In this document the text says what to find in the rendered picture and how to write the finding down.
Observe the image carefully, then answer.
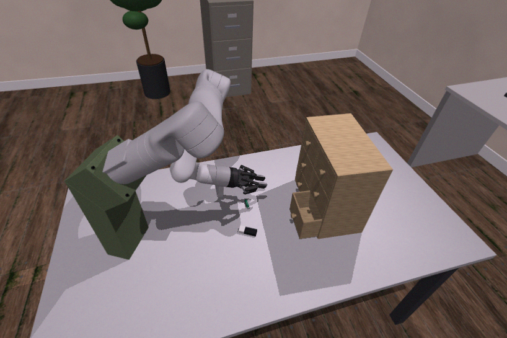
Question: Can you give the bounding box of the brown wooden drawer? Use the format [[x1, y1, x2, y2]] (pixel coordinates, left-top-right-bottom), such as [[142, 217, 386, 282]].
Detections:
[[290, 190, 322, 239], [310, 171, 329, 218], [303, 122, 320, 166], [299, 145, 314, 186], [296, 165, 309, 192], [315, 147, 337, 198]]

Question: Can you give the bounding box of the brown wooden chest of drawers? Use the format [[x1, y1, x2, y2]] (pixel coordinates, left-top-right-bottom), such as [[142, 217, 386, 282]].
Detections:
[[304, 113, 393, 239]]

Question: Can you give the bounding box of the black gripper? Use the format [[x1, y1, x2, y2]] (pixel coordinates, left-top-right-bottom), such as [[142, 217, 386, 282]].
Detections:
[[227, 165, 267, 195]]

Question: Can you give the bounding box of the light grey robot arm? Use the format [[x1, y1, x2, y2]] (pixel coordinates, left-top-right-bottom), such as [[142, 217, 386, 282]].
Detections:
[[103, 69, 231, 198]]

